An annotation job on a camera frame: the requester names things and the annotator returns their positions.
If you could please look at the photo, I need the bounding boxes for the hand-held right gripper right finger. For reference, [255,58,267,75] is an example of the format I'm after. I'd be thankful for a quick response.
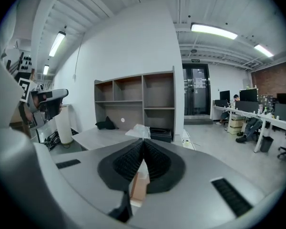
[143,139,186,195]

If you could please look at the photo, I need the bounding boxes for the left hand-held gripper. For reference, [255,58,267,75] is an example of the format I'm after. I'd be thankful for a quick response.
[18,78,69,129]

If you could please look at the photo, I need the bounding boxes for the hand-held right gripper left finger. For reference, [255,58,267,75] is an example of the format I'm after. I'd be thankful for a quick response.
[97,139,144,191]

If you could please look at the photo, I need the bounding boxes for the grey desk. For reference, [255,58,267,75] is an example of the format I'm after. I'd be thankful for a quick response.
[71,125,174,152]

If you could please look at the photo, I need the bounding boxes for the black desk partition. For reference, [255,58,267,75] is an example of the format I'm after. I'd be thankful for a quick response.
[274,103,286,124]
[235,100,260,112]

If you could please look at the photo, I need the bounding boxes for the white cylinder roll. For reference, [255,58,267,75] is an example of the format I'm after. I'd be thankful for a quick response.
[54,104,74,146]

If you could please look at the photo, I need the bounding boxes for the black equipment pile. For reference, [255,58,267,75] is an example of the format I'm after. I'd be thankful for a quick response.
[43,131,61,150]

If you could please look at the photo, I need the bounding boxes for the black square tray box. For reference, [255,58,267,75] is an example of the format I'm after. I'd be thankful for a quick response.
[149,126,174,143]

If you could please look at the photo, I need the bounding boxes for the clear plastic bag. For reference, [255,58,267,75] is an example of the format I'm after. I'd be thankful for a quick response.
[125,124,151,139]

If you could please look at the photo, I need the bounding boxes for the black cloth bag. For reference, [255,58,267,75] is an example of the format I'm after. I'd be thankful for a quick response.
[95,115,119,131]

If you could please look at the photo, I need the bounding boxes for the white board with black pegs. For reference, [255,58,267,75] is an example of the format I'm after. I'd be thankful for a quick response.
[17,52,33,72]

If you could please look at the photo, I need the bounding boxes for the grey wooden shelf hutch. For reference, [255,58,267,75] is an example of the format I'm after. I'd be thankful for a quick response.
[94,65,176,143]

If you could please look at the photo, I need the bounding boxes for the black double glass door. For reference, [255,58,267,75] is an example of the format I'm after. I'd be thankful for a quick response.
[182,63,211,117]

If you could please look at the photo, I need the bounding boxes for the stacked cardboard boxes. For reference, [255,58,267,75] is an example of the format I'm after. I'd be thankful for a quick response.
[228,114,245,135]

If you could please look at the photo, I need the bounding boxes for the person's white shirt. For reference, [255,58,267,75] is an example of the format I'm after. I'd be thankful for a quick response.
[0,0,46,64]

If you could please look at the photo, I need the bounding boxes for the long white office table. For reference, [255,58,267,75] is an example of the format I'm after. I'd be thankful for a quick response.
[210,104,286,153]

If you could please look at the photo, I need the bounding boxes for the grey waste bin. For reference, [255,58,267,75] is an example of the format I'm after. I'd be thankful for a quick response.
[259,135,275,153]

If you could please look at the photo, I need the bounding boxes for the grey wall cable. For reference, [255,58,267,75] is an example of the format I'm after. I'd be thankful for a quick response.
[73,31,83,80]

